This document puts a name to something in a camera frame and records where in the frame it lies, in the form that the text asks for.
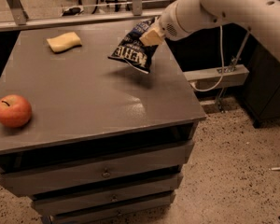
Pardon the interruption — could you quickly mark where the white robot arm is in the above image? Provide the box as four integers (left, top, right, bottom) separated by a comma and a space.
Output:
140, 0, 280, 62

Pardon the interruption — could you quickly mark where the yellow sponge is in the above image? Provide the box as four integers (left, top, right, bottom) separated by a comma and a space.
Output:
47, 32, 82, 53

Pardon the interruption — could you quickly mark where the white cable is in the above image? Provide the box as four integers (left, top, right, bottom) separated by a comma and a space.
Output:
189, 25, 225, 93

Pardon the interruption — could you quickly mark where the grey metal railing beam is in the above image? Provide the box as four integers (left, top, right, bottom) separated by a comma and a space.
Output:
0, 0, 163, 32

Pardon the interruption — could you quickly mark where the top grey drawer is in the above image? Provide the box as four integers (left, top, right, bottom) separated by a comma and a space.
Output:
0, 140, 193, 196

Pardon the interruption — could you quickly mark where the red apple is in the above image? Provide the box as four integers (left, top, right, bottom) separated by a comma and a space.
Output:
0, 94, 32, 128

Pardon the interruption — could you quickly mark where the grey drawer cabinet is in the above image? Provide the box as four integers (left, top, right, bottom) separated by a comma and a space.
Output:
0, 18, 207, 224

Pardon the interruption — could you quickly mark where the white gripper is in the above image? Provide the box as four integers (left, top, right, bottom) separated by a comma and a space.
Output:
140, 0, 189, 47

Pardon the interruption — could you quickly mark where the bottom grey drawer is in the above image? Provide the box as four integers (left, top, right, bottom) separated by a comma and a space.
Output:
52, 191, 175, 224

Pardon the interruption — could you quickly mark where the middle grey drawer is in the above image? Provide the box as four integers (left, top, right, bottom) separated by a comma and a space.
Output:
32, 168, 183, 215

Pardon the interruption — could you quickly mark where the grey metal floor block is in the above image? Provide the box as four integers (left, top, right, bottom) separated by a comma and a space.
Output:
184, 64, 249, 91

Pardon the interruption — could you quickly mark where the grey drawer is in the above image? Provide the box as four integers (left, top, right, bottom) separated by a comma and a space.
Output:
32, 168, 183, 215
0, 140, 193, 196
52, 191, 175, 224

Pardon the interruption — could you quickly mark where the blue Kettle chip bag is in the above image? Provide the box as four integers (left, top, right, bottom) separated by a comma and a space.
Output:
108, 18, 158, 74

